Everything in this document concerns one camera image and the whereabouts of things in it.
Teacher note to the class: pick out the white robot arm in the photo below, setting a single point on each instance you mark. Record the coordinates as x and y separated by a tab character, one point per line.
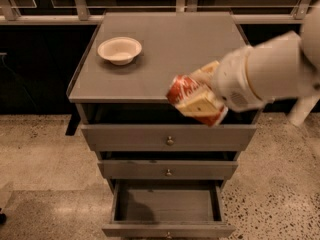
287	66

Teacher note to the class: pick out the top grey drawer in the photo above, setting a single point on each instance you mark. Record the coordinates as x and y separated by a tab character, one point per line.
145	127

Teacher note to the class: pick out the metal window railing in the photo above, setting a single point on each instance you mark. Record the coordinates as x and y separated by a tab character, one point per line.
90	11

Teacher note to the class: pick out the white paper bowl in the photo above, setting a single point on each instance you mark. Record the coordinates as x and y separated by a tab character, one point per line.
119	50

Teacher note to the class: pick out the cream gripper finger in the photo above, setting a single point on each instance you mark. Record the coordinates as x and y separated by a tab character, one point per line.
201	104
205	74

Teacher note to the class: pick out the brass middle drawer knob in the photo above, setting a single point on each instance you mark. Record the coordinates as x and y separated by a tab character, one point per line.
168	173

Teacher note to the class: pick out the grey drawer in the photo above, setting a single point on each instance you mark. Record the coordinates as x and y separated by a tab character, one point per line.
151	208
188	165
145	127

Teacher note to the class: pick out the brass drawer knob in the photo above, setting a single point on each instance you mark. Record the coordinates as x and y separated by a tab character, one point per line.
170	141
169	236
168	173

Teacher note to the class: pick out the brass top drawer knob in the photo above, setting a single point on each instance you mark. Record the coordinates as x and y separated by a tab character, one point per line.
170	141

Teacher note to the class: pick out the white diagonal pole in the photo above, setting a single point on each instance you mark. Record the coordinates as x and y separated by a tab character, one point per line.
301	109

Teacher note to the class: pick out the bottom grey drawer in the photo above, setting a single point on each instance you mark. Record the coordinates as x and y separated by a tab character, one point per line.
151	208

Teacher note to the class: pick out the grey drawer cabinet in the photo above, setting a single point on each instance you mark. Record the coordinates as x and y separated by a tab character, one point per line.
172	44

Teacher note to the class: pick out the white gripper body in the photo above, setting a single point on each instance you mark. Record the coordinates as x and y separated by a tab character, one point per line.
230	80

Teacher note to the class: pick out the crushed red coke can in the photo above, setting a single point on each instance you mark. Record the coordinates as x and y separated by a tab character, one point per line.
182	87

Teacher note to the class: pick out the brass bottom drawer knob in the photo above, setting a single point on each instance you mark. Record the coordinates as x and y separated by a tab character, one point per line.
169	236

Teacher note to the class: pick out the middle grey drawer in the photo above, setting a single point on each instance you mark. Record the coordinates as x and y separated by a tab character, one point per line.
188	165

